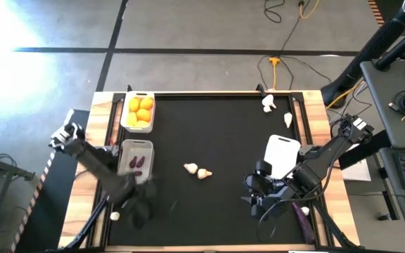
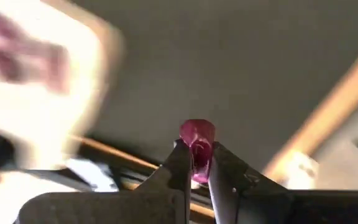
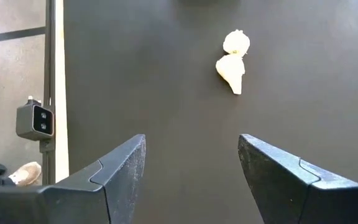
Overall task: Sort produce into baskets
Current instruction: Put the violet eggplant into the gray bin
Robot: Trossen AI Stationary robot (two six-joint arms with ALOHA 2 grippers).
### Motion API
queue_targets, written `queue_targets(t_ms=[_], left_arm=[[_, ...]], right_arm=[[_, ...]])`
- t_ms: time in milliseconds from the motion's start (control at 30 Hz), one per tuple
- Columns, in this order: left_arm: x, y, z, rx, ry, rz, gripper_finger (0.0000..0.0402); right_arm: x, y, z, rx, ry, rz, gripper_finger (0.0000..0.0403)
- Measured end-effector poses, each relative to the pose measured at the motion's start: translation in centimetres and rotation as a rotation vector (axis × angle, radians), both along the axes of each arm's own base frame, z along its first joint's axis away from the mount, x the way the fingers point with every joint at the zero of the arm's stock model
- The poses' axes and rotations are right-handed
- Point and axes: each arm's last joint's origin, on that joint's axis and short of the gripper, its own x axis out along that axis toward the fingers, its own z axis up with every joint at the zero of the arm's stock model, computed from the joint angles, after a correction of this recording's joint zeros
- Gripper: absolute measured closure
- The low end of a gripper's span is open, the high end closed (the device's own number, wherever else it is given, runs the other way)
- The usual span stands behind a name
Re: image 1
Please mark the tan garlic bulb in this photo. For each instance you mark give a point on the tan garlic bulb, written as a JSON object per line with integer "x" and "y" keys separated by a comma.
{"x": 191, "y": 168}
{"x": 204, "y": 173}

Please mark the black tower fan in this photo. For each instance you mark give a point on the black tower fan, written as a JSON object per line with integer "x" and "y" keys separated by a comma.
{"x": 374, "y": 45}

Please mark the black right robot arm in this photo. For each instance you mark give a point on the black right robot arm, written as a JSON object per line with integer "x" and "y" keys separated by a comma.
{"x": 323, "y": 154}

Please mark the large white garlic bulb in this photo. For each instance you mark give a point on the large white garlic bulb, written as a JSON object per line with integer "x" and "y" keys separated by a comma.
{"x": 268, "y": 100}

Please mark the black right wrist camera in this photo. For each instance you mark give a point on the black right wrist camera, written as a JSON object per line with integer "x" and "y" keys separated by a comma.
{"x": 259, "y": 177}

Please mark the yellow mango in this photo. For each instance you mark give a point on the yellow mango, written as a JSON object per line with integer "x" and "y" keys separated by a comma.
{"x": 143, "y": 115}

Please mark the white plastic basket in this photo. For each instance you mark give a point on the white plastic basket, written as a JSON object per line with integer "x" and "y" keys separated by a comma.
{"x": 281, "y": 154}
{"x": 142, "y": 151}
{"x": 137, "y": 129}

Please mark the black floor platform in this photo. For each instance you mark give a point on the black floor platform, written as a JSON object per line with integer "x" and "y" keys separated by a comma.
{"x": 48, "y": 218}

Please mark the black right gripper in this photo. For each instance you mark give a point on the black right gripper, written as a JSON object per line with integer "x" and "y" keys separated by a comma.
{"x": 276, "y": 198}

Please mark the small white garlic bulb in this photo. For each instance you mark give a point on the small white garlic bulb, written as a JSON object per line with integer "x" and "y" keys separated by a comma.
{"x": 305, "y": 211}
{"x": 114, "y": 216}

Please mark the white paper sheet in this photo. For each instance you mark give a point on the white paper sheet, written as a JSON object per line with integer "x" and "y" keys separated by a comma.
{"x": 356, "y": 171}

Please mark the orange-coloured lemon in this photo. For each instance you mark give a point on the orange-coloured lemon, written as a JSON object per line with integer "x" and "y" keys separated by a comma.
{"x": 147, "y": 103}

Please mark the grey desk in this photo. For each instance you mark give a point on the grey desk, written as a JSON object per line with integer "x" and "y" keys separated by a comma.
{"x": 382, "y": 105}
{"x": 389, "y": 196}

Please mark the yellow lemon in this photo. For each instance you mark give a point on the yellow lemon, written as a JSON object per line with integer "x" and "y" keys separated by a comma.
{"x": 141, "y": 124}
{"x": 134, "y": 104}
{"x": 131, "y": 119}

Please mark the long purple eggplant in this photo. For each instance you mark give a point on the long purple eggplant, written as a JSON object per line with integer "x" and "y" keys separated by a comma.
{"x": 302, "y": 223}

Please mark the small purple eggplant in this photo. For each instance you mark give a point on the small purple eggplant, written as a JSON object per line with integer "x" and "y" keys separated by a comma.
{"x": 137, "y": 173}
{"x": 133, "y": 162}
{"x": 140, "y": 161}

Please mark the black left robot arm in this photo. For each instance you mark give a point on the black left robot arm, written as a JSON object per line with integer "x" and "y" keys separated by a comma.
{"x": 90, "y": 160}

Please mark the black frame strut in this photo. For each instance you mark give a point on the black frame strut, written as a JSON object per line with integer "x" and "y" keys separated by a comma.
{"x": 332, "y": 228}
{"x": 86, "y": 228}

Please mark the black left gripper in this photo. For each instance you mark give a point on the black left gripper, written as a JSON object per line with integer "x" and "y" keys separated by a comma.
{"x": 137, "y": 191}

